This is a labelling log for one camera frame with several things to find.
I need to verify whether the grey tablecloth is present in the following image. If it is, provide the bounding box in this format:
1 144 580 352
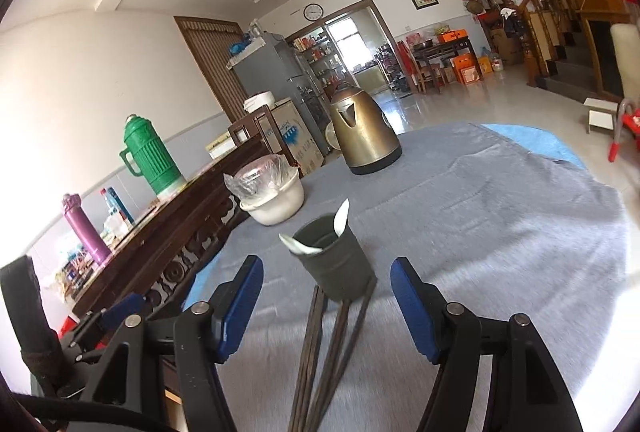
185 122 633 432

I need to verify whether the white basin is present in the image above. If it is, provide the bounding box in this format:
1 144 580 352
239 169 306 227

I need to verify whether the green thermos flask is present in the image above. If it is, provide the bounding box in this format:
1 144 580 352
119 113 188 200

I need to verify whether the cardboard box with blue print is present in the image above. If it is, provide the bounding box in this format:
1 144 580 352
260 97 326 178

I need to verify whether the wooden dining table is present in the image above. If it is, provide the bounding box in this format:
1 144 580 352
410 35 483 86

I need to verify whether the plastic-wrapped glass bowl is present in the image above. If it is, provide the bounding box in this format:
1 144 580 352
223 153 301 203

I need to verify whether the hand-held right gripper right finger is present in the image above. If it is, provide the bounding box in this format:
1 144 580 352
390 257 586 432

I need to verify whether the grey refrigerator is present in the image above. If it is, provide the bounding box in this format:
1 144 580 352
232 31 331 138

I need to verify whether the white step stool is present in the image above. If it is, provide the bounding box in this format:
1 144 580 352
584 97 623 134

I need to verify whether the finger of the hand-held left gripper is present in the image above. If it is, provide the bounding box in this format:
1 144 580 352
92 293 147 330

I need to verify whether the small white fan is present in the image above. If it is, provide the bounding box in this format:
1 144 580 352
324 122 341 155

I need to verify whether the brown wooden door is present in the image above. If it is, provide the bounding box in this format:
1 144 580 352
173 16 251 123

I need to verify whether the dark grey perforated utensil holder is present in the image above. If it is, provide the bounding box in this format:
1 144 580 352
291 213 377 303

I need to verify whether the dark brown chopstick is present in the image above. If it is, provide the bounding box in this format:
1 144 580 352
320 277 378 432
297 286 328 432
289 285 323 432
307 301 351 432

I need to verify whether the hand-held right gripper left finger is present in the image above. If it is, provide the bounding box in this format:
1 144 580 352
65 255 264 432

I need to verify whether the dark wooden chair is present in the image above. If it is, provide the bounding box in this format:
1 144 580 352
227 105 296 168

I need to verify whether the dark carved wooden sideboard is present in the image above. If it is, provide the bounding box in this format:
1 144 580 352
70 132 271 318

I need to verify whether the white rice cooker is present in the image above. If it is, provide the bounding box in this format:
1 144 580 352
243 91 278 112

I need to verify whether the purple thermos bottle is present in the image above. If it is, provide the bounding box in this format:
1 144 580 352
61 193 113 267

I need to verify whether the golden electric kettle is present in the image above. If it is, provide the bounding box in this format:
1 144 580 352
327 82 403 176

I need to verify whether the orange carton with white label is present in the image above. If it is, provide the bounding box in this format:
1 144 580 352
450 53 483 86

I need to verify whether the red plastic chair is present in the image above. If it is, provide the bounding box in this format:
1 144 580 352
607 100 640 163

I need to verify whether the white plastic spoon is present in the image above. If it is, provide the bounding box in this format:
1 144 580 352
278 233 323 257
332 199 350 235

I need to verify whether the wooden staircase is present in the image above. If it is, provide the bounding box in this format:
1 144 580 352
515 0 631 98

